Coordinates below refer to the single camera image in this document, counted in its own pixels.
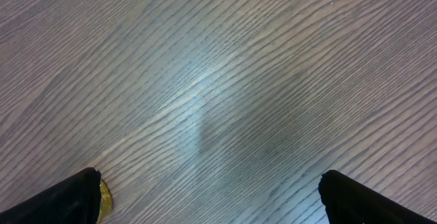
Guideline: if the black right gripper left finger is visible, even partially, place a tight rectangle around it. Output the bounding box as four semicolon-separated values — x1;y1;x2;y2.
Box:
1;167;102;224

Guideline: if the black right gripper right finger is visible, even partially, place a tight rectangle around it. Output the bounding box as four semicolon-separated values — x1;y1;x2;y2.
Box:
318;170;436;224

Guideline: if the yellow drink bottle grey cap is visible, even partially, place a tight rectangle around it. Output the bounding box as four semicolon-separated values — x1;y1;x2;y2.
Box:
96;180;113;224

